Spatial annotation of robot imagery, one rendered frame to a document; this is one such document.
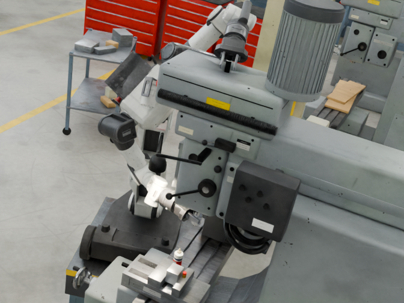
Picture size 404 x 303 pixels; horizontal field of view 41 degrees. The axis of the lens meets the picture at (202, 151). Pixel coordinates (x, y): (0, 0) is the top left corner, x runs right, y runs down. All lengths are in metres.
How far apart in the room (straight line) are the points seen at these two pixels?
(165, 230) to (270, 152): 1.49
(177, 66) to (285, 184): 0.60
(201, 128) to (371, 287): 0.81
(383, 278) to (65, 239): 2.64
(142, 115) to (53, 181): 2.33
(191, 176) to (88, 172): 2.79
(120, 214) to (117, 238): 0.27
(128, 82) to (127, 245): 1.04
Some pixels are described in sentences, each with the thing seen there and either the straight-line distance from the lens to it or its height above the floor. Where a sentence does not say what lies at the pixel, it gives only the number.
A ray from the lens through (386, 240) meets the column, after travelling 1.93.
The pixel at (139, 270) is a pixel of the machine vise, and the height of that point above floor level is 0.99.
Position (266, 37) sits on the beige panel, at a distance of 3.78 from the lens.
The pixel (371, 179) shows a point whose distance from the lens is 1.92.
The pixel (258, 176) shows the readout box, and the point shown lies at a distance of 1.71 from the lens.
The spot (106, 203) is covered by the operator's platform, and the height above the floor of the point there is 0.40.
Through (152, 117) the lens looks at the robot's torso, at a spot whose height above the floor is 1.49.
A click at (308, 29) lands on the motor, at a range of 1.81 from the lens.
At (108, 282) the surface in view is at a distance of 2.72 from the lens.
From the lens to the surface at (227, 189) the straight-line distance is 2.06.
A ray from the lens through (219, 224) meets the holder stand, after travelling 2.68.
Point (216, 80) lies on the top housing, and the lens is 1.92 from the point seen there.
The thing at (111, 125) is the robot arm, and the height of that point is 1.44.
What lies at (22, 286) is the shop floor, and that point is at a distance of 3.73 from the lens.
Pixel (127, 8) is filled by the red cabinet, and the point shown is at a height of 0.64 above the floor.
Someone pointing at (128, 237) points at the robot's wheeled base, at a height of 0.59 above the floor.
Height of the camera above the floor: 2.56
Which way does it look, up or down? 28 degrees down
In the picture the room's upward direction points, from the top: 11 degrees clockwise
